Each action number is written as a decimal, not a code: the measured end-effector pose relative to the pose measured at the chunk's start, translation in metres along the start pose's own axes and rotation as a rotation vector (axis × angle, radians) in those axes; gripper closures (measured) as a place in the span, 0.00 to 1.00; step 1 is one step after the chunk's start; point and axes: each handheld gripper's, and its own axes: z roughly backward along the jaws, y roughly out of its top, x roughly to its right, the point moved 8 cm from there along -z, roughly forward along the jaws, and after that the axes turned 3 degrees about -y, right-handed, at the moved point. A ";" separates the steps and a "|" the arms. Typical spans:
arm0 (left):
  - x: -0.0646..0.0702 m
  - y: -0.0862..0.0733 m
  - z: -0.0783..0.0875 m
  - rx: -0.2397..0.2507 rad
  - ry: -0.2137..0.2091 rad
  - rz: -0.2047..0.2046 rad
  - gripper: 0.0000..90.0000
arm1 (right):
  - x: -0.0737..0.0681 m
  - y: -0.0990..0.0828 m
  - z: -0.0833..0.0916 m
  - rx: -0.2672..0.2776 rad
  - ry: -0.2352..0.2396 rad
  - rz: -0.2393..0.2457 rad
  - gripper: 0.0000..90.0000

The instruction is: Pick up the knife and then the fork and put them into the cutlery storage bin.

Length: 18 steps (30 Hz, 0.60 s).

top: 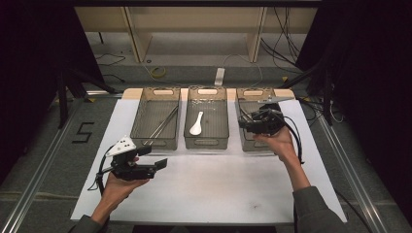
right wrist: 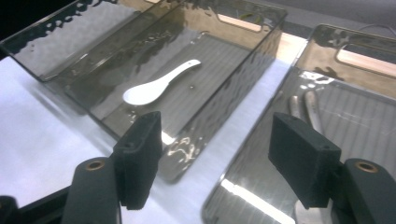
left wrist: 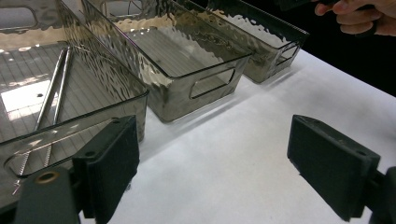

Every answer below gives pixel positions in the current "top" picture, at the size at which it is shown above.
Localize black metal stand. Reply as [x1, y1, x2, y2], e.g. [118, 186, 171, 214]
[278, 61, 335, 127]
[56, 67, 119, 130]

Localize tangled floor cables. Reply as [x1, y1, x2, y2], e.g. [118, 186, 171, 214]
[299, 96, 345, 128]

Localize black cable bundle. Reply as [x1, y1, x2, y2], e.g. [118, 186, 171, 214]
[260, 6, 312, 74]

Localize person's left hand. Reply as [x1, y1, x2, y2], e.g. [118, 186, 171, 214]
[96, 172, 151, 214]

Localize yellow cable coil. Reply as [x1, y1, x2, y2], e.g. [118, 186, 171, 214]
[151, 66, 168, 79]

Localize white power strip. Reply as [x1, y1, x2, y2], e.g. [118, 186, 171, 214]
[214, 67, 225, 86]

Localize white ceramic spoon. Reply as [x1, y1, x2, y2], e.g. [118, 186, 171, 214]
[189, 111, 205, 136]

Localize person's right hand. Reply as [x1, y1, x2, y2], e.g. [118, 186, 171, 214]
[253, 125, 301, 165]

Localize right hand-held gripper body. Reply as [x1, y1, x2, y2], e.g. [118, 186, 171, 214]
[251, 95, 295, 136]

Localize metal floor rail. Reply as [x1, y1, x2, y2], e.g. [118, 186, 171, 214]
[0, 96, 87, 233]
[315, 115, 390, 233]

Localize white power cable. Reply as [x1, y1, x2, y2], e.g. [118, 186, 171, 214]
[223, 52, 264, 88]

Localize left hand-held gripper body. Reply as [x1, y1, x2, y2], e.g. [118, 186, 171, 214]
[105, 135, 157, 182]

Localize thin black floor cable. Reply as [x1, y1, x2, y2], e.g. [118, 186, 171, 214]
[102, 73, 126, 83]
[95, 52, 126, 66]

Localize grey translucent plastic bin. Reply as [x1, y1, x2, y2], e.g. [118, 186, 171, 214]
[235, 86, 291, 153]
[183, 86, 230, 150]
[129, 86, 181, 150]

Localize black curtain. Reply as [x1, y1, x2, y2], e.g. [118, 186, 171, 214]
[295, 0, 412, 224]
[0, 0, 105, 183]

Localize beige wooden shelf unit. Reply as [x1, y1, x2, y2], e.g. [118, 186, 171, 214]
[74, 6, 319, 64]

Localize metal chopstick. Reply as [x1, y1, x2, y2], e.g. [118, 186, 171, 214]
[143, 105, 179, 146]
[149, 109, 180, 147]

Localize white table cover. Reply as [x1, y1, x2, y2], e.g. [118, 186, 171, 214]
[70, 97, 348, 225]

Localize thick black floor cable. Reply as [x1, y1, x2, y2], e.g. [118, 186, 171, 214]
[334, 189, 372, 233]

